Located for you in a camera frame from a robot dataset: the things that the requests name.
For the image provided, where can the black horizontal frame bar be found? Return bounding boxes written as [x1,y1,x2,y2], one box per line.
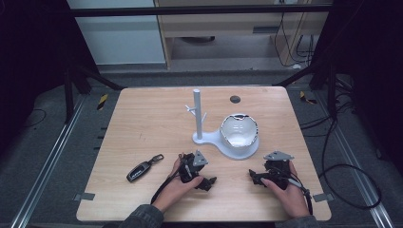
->
[68,3,335,18]

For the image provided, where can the person's right hand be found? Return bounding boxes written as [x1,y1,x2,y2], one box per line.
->
[259,161,311,219]

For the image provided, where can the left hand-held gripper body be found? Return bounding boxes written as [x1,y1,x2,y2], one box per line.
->
[178,149,209,184]

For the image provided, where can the light wooden cabinet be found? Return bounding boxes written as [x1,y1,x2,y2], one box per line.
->
[153,0,331,70]

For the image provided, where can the right hand-held gripper black cable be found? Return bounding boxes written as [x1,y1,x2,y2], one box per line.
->
[274,164,315,217]

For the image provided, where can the long black floor cable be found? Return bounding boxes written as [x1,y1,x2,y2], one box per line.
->
[298,107,383,211]

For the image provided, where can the black hanging cables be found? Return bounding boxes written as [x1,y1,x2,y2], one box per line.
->
[273,11,318,70]

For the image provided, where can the white key stand with tray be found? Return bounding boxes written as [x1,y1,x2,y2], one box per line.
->
[184,88,260,162]

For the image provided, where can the aluminium floor rail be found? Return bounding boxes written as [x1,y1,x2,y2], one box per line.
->
[313,89,395,228]
[9,94,87,228]

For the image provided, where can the thin black floor cable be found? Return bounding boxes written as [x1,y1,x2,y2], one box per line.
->
[20,108,48,129]

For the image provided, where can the left hand-held gripper black cable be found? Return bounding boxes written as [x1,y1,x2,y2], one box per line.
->
[149,154,186,205]

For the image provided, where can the person's left hand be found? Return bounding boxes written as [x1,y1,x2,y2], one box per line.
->
[151,153,204,214]

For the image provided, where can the white cabinet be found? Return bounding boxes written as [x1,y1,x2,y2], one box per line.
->
[66,0,167,67]

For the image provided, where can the black yellow floor tape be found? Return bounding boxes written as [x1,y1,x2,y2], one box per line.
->
[298,90,318,105]
[96,93,109,111]

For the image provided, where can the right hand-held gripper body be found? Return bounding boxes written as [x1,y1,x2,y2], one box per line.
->
[263,150,296,191]

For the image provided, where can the black car key fob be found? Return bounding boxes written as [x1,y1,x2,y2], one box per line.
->
[125,153,165,183]

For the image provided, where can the grey tape strip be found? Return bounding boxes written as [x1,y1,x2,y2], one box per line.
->
[72,192,96,202]
[312,192,336,203]

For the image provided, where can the black metal stand leg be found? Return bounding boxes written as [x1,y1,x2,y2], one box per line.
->
[62,61,126,125]
[275,61,338,122]

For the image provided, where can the hand-held gripper black cable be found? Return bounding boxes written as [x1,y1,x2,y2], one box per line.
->
[149,154,186,205]
[274,164,315,217]

